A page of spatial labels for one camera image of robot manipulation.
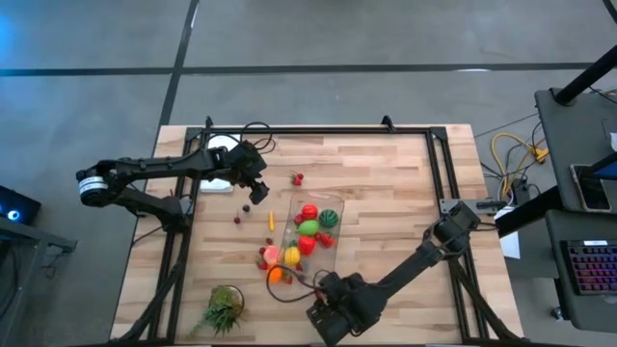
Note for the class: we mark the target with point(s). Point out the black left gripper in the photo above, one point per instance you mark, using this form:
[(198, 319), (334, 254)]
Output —
[(241, 166)]

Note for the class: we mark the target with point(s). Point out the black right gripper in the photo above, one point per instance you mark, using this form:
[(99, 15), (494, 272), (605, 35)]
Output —
[(354, 296)]

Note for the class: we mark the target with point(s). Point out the red toy strawberry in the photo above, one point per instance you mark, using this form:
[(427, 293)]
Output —
[(298, 220), (262, 265), (296, 181), (287, 279)]

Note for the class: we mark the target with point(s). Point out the slender yellow toy pepper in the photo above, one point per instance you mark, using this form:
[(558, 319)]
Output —
[(271, 221)]

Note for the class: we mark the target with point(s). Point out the red toy tomato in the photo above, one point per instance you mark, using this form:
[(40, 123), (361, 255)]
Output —
[(309, 212)]

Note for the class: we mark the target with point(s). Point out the clear plastic storage container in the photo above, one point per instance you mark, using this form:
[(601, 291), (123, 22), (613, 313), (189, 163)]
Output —
[(337, 260)]

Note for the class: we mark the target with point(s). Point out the green toy fruit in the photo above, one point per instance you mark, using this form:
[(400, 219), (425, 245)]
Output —
[(308, 228)]

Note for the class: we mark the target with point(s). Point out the yellow toy lemon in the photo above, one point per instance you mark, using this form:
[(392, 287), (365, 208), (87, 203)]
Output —
[(292, 256)]

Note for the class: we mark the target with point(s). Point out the pink toy peach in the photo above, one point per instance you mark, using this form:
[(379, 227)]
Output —
[(271, 254)]

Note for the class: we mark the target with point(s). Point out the green striped toy watermelon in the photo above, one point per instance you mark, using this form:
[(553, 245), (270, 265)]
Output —
[(329, 219)]

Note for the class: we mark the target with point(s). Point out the red toy apple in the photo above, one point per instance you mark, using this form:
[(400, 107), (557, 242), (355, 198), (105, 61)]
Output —
[(307, 245)]

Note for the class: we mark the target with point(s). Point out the strawberry with large green calyx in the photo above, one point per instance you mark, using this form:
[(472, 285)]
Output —
[(328, 240)]

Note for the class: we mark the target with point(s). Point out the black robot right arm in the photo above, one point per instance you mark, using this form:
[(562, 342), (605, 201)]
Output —
[(410, 262)]

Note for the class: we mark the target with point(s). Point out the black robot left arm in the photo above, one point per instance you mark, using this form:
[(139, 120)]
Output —
[(159, 166)]

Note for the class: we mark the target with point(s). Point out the white paper sheet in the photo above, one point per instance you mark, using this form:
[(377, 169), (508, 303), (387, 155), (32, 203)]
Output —
[(511, 243), (217, 185)]

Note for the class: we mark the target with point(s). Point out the green potted succulent plant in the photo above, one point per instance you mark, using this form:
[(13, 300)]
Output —
[(222, 308)]

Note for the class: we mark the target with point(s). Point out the black desk leg bar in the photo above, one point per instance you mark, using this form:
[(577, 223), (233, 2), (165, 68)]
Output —
[(525, 212)]

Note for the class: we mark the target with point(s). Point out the black power adapter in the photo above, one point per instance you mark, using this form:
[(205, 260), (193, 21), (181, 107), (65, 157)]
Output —
[(520, 190)]

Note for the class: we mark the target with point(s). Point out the black computer with blue light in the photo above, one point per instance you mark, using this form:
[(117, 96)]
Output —
[(19, 207)]

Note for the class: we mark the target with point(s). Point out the grey desk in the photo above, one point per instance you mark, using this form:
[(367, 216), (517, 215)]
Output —
[(569, 135), (556, 229)]

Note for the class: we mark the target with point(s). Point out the backlit computer keyboard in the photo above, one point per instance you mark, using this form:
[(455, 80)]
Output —
[(593, 267)]

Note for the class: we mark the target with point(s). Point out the black smartphone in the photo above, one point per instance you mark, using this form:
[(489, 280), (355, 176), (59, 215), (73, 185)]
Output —
[(589, 190)]

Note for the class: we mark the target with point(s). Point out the black metal pole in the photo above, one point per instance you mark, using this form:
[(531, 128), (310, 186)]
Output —
[(588, 74)]

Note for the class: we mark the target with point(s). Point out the black metal rig frame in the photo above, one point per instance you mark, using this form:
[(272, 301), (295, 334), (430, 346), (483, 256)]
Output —
[(313, 130)]

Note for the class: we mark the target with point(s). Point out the grey metal base plate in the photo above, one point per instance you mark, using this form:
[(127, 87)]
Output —
[(448, 206)]

